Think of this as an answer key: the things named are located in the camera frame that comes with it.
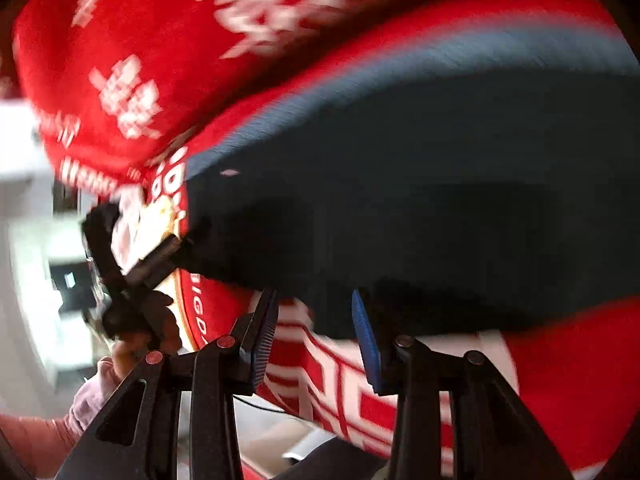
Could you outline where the red printed blanket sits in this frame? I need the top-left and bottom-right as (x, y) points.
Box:
(12, 0), (640, 472)

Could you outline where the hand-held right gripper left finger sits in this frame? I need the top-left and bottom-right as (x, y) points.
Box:
(55, 289), (280, 480)

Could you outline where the person's left hand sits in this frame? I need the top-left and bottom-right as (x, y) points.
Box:
(112, 309), (183, 377)

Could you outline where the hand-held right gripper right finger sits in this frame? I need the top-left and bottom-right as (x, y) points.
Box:
(351, 289), (576, 480)

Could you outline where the black pants blue waistband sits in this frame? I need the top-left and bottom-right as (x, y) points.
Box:
(172, 25), (640, 342)

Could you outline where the person's left forearm pink sleeve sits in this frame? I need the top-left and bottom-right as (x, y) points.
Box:
(0, 357), (119, 478)

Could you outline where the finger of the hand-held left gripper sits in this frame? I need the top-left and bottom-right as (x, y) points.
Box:
(125, 219), (212, 289)

